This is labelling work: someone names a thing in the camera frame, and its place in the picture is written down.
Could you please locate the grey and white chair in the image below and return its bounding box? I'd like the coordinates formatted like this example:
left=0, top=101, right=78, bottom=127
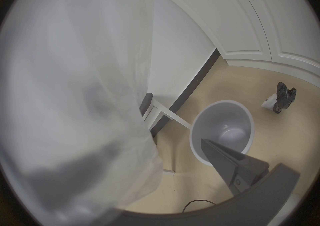
left=139, top=92, right=193, bottom=177

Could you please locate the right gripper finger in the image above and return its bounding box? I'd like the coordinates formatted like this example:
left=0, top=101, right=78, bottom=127
left=201, top=138, right=270, bottom=197

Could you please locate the black plastic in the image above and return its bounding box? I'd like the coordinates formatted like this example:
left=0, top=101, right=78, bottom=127
left=273, top=82, right=297, bottom=114

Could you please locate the black cable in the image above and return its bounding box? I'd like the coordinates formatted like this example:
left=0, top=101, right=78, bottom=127
left=182, top=199, right=216, bottom=213

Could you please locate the white trash bin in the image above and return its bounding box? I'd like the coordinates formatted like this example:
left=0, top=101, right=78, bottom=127
left=189, top=100, right=255, bottom=166

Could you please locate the clear plastic bag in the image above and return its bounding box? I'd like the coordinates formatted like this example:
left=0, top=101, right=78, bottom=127
left=0, top=0, right=164, bottom=223

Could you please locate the white wardrobe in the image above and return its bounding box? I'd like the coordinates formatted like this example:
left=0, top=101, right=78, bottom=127
left=145, top=0, right=320, bottom=85

